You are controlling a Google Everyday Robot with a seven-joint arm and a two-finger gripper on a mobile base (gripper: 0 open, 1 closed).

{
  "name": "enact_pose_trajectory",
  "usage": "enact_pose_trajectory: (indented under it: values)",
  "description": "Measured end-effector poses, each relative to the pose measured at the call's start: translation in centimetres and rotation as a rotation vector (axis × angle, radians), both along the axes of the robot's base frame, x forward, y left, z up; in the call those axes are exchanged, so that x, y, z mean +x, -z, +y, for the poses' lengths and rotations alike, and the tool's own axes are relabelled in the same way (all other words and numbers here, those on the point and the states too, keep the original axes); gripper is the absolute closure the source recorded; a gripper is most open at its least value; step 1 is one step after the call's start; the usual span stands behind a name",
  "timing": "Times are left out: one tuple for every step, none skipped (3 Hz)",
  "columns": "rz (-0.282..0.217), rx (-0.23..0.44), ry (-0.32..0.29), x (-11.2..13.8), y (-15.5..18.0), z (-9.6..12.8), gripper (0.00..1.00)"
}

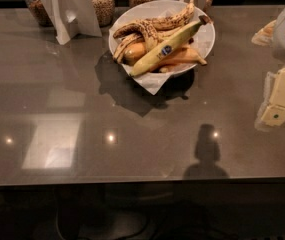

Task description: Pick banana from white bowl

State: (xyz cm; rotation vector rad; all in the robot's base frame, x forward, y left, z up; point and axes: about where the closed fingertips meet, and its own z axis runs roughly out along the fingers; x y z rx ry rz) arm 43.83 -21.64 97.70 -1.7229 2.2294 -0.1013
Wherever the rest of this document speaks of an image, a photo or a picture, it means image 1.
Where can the yellow-green banana with sticker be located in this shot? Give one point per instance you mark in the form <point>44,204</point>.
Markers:
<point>167,47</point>

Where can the brown spotted banana bunch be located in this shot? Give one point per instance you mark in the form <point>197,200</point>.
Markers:
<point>151,30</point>

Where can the orange ripe banana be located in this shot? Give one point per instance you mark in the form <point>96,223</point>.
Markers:
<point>184,55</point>

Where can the glass jar behind card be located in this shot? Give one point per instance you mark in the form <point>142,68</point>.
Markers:
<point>208,4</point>

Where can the white paper napkin liner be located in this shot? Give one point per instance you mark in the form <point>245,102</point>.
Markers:
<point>152,82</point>

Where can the glass jar of grains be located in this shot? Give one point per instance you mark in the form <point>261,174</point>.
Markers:
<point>104,10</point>

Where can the white folded card stand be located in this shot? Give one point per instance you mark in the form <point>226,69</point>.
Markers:
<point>72,17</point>

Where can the glass jar of nuts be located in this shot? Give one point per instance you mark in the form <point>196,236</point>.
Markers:
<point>38,11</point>

